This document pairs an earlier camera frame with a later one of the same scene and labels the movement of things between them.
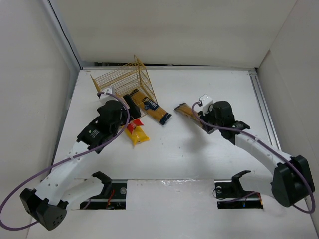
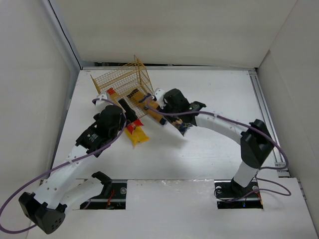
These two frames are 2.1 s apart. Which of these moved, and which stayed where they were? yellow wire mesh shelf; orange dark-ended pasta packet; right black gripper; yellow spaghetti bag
Moved: orange dark-ended pasta packet; right black gripper
Stayed: yellow spaghetti bag; yellow wire mesh shelf
